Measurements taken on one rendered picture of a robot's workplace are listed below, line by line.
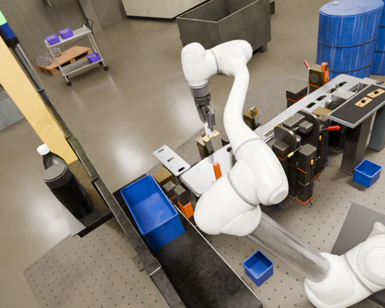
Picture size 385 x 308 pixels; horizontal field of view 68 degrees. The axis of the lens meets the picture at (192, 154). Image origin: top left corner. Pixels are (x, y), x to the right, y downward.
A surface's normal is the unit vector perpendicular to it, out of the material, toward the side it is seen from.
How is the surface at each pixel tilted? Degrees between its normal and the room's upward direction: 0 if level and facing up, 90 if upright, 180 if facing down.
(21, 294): 0
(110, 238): 0
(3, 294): 0
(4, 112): 90
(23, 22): 90
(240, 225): 85
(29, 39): 90
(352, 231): 43
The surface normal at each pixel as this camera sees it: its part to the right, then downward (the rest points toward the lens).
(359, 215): -0.61, -0.14
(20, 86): 0.56, 0.44
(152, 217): -0.22, -0.74
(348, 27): -0.39, 0.67
